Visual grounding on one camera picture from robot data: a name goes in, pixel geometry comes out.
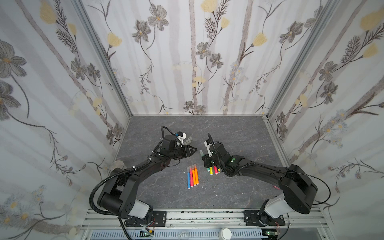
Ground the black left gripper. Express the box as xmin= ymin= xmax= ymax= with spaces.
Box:
xmin=168 ymin=144 xmax=197 ymax=160

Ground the orange marker pen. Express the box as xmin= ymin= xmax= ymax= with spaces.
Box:
xmin=191 ymin=165 xmax=197 ymax=186
xmin=194 ymin=164 xmax=199 ymax=186

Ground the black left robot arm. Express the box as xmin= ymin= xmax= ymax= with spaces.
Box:
xmin=89 ymin=135 xmax=198 ymax=220

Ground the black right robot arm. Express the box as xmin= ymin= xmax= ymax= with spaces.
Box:
xmin=202 ymin=146 xmax=318 ymax=219

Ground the thin blue marker pen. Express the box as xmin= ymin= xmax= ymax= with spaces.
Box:
xmin=186 ymin=167 xmax=193 ymax=189

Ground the pink marker pen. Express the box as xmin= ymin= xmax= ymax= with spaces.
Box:
xmin=189 ymin=166 xmax=194 ymax=188

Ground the white round knob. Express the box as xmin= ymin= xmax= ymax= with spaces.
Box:
xmin=219 ymin=228 xmax=232 ymax=240

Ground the right small circuit board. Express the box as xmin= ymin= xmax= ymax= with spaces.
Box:
xmin=262 ymin=229 xmax=279 ymax=240

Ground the small green circuit board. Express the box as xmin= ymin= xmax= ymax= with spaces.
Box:
xmin=139 ymin=229 xmax=154 ymax=238

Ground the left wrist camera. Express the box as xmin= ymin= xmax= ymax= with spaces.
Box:
xmin=175 ymin=132 xmax=187 ymax=146

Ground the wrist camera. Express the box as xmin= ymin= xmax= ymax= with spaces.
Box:
xmin=175 ymin=132 xmax=187 ymax=146
xmin=204 ymin=139 xmax=213 ymax=157

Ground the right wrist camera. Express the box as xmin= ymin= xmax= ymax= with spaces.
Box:
xmin=204 ymin=139 xmax=213 ymax=157

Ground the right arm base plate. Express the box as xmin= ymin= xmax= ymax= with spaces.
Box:
xmin=243 ymin=199 xmax=286 ymax=228

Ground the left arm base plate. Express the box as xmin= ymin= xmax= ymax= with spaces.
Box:
xmin=124 ymin=211 xmax=167 ymax=228

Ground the aluminium right corner post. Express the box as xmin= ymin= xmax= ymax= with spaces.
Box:
xmin=266 ymin=0 xmax=340 ymax=120

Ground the aluminium corner post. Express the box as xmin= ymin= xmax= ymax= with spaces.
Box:
xmin=266 ymin=0 xmax=340 ymax=120
xmin=71 ymin=0 xmax=133 ymax=120

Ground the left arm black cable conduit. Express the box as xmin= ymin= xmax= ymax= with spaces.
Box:
xmin=88 ymin=161 xmax=151 ymax=240

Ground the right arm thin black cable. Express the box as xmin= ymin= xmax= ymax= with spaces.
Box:
xmin=287 ymin=170 xmax=332 ymax=206

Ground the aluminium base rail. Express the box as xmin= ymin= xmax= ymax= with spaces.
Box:
xmin=76 ymin=208 xmax=336 ymax=240

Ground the white vented cable duct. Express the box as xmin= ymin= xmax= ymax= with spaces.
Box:
xmin=89 ymin=229 xmax=269 ymax=240

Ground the aluminium left corner post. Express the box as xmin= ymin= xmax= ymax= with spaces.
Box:
xmin=71 ymin=0 xmax=133 ymax=120

